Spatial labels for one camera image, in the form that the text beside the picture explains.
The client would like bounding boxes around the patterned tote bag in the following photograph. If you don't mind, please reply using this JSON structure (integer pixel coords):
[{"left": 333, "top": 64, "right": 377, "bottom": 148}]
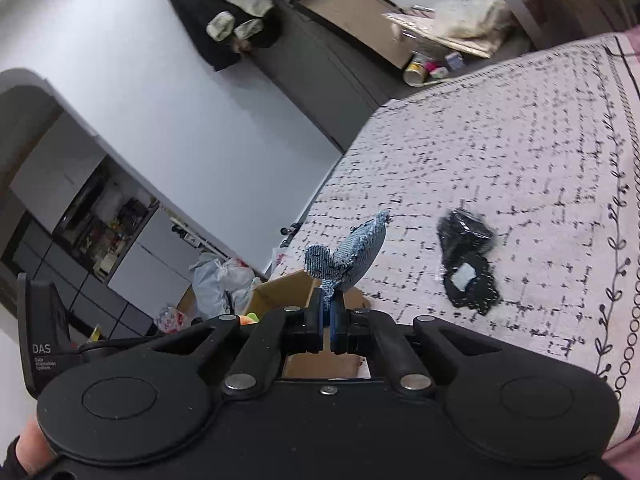
[{"left": 382, "top": 5, "right": 516, "bottom": 58}]

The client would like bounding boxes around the water bottle pack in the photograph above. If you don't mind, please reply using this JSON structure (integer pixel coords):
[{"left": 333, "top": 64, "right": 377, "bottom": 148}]
[{"left": 155, "top": 305, "right": 193, "bottom": 333}]

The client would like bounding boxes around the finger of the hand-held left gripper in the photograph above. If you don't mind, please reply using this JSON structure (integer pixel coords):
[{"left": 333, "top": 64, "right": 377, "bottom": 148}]
[{"left": 77, "top": 335, "right": 166, "bottom": 361}]

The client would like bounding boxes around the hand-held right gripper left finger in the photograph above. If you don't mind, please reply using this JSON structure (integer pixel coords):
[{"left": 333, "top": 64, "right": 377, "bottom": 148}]
[{"left": 150, "top": 287, "right": 325, "bottom": 397}]

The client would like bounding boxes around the black plastic packet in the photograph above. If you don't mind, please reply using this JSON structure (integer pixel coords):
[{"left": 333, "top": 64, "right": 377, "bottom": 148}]
[{"left": 436, "top": 207, "right": 502, "bottom": 317}]

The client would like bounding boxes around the person's left forearm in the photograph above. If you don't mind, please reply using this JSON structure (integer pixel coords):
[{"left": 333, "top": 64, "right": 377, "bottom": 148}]
[{"left": 0, "top": 435, "right": 28, "bottom": 480}]

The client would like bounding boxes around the clear plastic bag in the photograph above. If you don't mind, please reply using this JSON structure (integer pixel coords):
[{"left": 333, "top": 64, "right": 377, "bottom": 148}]
[{"left": 435, "top": 0, "right": 511, "bottom": 41}]

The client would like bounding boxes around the dark hanging coat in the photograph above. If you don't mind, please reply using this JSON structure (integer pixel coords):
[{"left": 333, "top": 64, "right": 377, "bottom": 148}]
[{"left": 159, "top": 0, "right": 281, "bottom": 72}]

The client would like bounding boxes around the white black-printed blanket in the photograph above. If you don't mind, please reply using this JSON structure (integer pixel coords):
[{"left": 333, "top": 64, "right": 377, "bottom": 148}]
[{"left": 270, "top": 35, "right": 640, "bottom": 441}]

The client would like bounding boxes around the brown cardboard box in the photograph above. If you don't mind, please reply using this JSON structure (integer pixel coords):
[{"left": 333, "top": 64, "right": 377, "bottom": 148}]
[{"left": 242, "top": 269, "right": 373, "bottom": 381}]

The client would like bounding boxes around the dark grey door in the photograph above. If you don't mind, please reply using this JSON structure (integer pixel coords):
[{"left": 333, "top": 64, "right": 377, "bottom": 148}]
[{"left": 240, "top": 0, "right": 416, "bottom": 153}]

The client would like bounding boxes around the grey-blue plastic bag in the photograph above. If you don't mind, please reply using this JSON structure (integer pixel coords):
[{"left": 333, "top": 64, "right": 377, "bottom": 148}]
[{"left": 191, "top": 253, "right": 231, "bottom": 318}]

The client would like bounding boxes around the grey wall cabinet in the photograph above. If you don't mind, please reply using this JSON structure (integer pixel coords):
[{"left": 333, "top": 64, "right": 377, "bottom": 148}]
[{"left": 0, "top": 67, "right": 201, "bottom": 341}]

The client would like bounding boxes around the denim fabric toy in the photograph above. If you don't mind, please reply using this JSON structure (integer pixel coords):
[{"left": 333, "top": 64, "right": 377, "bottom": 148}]
[{"left": 304, "top": 210, "right": 391, "bottom": 311}]

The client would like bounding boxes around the person's left hand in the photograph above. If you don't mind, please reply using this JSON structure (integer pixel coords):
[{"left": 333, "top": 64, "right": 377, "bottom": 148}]
[{"left": 20, "top": 417, "right": 56, "bottom": 476}]

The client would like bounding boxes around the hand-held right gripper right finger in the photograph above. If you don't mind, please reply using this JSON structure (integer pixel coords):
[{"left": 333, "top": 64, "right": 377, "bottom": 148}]
[{"left": 329, "top": 291, "right": 503, "bottom": 398}]

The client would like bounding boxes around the yellow paper can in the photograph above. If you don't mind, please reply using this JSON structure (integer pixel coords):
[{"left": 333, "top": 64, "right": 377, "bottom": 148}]
[{"left": 403, "top": 52, "right": 433, "bottom": 86}]

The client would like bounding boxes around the black picture frame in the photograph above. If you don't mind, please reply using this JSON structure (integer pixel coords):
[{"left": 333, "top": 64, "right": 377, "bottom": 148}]
[{"left": 291, "top": 0, "right": 416, "bottom": 71}]

